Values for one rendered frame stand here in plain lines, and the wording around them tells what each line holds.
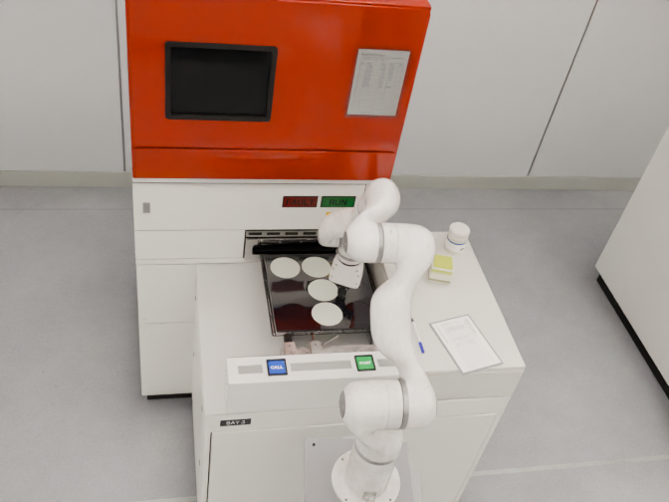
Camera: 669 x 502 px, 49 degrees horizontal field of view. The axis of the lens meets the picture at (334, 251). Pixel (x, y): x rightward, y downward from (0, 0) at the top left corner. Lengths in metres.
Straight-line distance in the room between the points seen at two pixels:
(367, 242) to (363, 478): 0.62
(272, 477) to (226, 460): 0.20
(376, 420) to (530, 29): 2.82
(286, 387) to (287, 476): 0.48
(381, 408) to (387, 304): 0.24
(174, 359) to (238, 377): 0.90
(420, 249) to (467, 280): 0.76
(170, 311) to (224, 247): 0.36
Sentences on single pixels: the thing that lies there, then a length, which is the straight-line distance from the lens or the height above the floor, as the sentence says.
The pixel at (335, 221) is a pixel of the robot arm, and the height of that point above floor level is 1.27.
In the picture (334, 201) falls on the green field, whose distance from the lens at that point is 2.49.
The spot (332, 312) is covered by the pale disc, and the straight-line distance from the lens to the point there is 2.39.
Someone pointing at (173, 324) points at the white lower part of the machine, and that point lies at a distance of 2.83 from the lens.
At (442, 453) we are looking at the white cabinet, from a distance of 2.63.
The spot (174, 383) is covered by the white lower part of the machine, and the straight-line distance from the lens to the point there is 3.11.
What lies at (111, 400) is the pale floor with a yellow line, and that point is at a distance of 3.26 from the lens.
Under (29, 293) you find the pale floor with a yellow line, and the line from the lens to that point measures 3.71.
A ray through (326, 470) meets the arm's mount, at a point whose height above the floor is 0.83.
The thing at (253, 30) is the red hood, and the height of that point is 1.72.
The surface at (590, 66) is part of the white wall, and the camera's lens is 4.46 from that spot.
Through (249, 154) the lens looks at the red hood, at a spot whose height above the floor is 1.32.
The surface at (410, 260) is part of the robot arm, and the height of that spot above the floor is 1.45.
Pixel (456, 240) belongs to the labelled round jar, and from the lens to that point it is 2.57.
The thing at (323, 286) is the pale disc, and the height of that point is 0.90.
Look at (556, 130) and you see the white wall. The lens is 4.62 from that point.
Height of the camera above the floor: 2.63
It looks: 42 degrees down
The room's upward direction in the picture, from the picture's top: 11 degrees clockwise
